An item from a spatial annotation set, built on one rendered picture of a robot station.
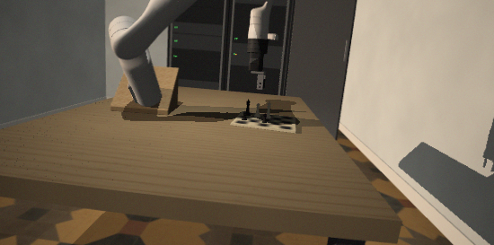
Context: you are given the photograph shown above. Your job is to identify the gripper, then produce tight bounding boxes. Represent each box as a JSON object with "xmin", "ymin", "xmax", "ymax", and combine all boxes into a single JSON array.
[{"xmin": 247, "ymin": 24, "xmax": 278, "ymax": 90}]

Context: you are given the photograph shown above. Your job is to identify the black and white chessboard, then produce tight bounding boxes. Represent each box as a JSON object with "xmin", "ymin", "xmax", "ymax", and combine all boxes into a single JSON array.
[{"xmin": 230, "ymin": 111, "xmax": 296, "ymax": 133}]

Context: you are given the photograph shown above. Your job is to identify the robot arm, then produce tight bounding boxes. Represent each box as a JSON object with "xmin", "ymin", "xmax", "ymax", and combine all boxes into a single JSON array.
[{"xmin": 109, "ymin": 0, "xmax": 274, "ymax": 107}]

